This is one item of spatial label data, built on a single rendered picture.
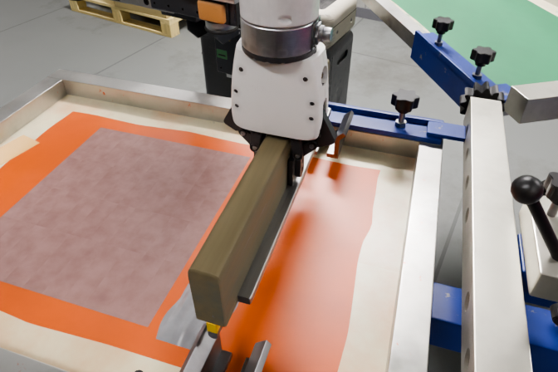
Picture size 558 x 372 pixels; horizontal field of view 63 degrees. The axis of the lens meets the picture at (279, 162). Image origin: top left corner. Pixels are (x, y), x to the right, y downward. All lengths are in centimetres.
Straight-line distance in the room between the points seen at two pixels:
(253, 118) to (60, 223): 36
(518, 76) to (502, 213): 58
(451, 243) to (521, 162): 75
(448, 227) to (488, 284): 158
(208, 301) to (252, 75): 22
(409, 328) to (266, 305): 17
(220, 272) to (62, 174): 49
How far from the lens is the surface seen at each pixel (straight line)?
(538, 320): 70
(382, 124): 81
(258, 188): 45
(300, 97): 46
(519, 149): 271
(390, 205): 72
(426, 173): 73
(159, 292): 61
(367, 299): 60
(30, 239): 74
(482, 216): 61
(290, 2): 42
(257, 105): 48
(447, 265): 196
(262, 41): 43
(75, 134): 92
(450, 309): 66
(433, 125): 81
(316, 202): 70
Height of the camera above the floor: 144
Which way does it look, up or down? 39 degrees down
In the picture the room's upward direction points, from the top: straight up
